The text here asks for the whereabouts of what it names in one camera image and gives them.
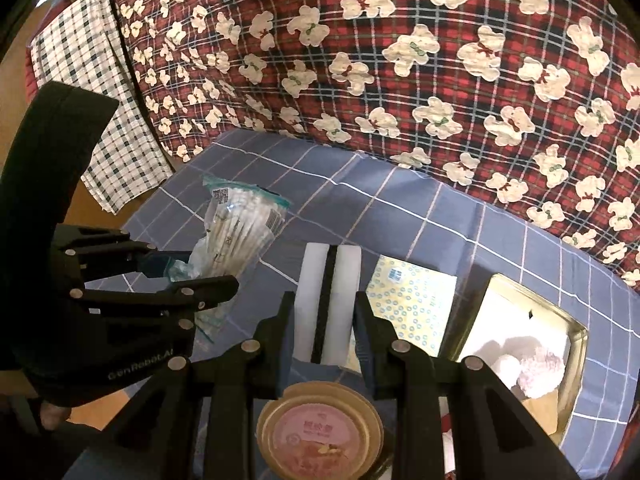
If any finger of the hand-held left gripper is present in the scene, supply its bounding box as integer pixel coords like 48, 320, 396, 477
52, 225, 191, 286
74, 275, 240, 328

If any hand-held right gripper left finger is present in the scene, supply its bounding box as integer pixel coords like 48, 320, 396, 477
75, 290, 296, 480

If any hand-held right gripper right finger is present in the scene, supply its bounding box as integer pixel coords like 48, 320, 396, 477
352, 291, 566, 480

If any white sponge black stripe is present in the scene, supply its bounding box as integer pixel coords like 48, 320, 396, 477
292, 241, 362, 367

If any cotton swab bag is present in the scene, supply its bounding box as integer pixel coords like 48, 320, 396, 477
167, 175, 291, 346

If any pink fluffy puff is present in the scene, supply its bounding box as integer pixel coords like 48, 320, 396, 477
502, 336, 568, 400

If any person's left hand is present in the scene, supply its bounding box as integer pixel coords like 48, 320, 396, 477
39, 400, 72, 433

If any yellow patterned tissue pack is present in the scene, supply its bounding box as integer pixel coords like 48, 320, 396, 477
365, 254, 458, 358

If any white green checked cloth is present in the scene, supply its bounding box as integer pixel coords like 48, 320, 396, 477
30, 0, 173, 216

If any red cushion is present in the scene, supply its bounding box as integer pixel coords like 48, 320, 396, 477
24, 42, 43, 106

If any round gold tin lid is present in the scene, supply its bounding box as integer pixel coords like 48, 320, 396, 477
256, 381, 385, 480

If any blue plaid sheet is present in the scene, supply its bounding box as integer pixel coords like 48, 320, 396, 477
65, 129, 640, 480

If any red plaid bear blanket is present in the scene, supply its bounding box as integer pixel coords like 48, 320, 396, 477
107, 0, 640, 286

